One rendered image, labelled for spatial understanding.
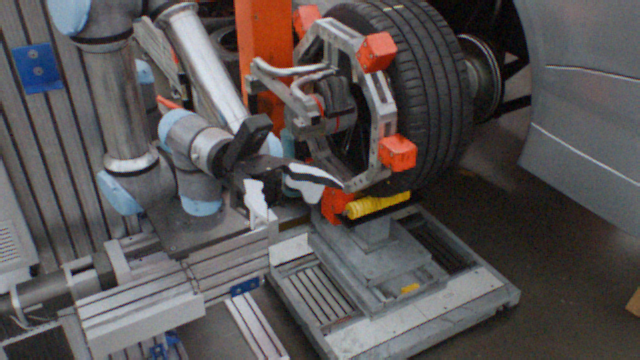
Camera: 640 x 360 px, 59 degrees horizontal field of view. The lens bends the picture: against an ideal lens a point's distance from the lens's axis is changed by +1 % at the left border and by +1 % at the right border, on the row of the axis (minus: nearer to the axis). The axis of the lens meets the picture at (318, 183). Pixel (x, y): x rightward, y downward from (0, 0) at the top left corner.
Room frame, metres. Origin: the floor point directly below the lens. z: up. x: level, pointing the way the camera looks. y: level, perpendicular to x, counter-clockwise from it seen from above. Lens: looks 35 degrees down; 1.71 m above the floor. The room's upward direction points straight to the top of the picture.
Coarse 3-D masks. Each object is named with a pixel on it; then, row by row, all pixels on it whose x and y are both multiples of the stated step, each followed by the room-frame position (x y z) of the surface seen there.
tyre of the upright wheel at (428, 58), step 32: (384, 0) 1.74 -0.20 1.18; (416, 0) 1.74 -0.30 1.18; (384, 32) 1.56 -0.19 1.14; (416, 32) 1.58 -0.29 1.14; (448, 32) 1.61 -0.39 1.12; (416, 64) 1.50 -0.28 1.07; (448, 64) 1.53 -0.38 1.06; (416, 96) 1.44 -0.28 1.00; (448, 96) 1.48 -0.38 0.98; (416, 128) 1.40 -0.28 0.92; (448, 128) 1.45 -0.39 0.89; (416, 160) 1.40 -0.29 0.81; (448, 160) 1.48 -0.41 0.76; (384, 192) 1.49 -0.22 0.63
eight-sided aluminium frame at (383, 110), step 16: (320, 32) 1.70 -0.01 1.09; (336, 32) 1.62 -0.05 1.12; (352, 32) 1.62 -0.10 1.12; (304, 48) 1.79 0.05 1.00; (352, 48) 1.53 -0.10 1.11; (304, 64) 1.88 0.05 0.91; (352, 64) 1.53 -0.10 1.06; (368, 80) 1.47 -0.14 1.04; (384, 80) 1.48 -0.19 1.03; (368, 96) 1.45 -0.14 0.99; (384, 96) 1.46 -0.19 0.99; (384, 112) 1.41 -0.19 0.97; (384, 128) 1.44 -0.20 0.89; (320, 144) 1.78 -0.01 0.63; (320, 160) 1.70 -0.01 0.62; (336, 160) 1.69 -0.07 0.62; (336, 176) 1.60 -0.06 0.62; (352, 176) 1.59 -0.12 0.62; (368, 176) 1.42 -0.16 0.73; (384, 176) 1.42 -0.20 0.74; (352, 192) 1.52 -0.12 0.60
